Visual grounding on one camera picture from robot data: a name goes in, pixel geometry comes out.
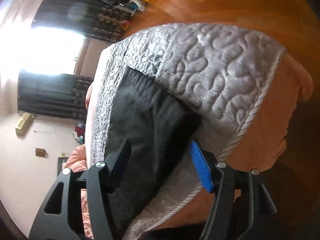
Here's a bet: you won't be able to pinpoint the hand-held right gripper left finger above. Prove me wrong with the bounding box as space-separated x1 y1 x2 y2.
29 139 132 240

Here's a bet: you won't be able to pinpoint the bed with pink sheet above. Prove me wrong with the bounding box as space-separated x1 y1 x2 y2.
85 47 314 240

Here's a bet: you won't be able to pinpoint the pink comforter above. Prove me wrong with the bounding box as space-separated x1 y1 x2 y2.
61 144 94 239

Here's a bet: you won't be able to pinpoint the white plastic bag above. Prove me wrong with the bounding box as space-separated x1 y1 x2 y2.
129 0 145 12

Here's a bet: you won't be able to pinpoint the cluttered nightstand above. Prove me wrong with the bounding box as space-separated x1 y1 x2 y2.
74 121 87 144

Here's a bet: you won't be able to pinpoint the black pants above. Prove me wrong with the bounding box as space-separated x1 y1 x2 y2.
103 66 202 238

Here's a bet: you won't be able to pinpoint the grey quilted bedspread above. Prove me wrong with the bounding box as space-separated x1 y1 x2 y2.
89 22 287 240

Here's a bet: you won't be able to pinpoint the dark wooden headboard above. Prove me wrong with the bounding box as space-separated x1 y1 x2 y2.
57 156 69 178

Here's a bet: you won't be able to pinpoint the bright window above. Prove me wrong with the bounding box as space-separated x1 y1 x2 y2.
0 25 85 80

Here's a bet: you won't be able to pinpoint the dark floral curtain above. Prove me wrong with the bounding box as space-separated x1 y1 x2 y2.
18 71 93 120
31 0 132 43

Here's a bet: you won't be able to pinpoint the beige wall air conditioner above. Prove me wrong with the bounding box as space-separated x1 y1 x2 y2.
15 112 34 135

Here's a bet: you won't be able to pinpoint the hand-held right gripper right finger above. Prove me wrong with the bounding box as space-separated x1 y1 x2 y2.
190 140 278 240

